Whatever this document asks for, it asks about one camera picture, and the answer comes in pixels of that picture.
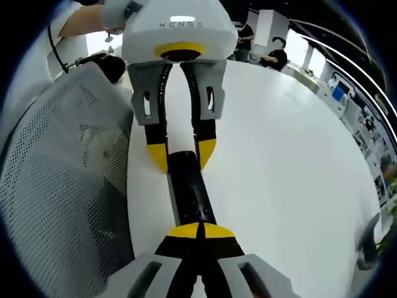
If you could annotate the white mesh chair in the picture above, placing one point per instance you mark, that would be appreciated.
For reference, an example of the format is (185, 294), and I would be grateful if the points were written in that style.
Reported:
(56, 186)

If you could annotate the black and grey headset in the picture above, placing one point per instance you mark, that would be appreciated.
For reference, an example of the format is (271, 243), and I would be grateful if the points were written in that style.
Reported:
(369, 242)

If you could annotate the black remote control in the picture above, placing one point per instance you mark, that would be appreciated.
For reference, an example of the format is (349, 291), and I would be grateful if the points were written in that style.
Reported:
(189, 186)

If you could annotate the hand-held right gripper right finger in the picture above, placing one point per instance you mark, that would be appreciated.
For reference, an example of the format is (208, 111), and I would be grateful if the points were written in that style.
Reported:
(235, 276)

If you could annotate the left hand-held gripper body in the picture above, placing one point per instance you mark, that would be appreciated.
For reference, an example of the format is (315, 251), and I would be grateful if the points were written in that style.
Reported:
(180, 31)

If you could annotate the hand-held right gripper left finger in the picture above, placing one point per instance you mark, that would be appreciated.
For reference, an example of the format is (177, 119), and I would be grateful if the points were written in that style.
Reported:
(161, 273)

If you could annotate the person's white shirt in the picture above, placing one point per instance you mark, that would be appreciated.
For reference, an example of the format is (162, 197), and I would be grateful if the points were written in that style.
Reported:
(31, 62)

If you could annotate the person's left hand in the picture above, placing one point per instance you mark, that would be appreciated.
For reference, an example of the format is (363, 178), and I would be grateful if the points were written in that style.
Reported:
(116, 14)

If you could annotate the blue bin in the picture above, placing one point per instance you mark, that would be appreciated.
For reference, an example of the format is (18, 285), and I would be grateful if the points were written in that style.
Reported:
(338, 93)

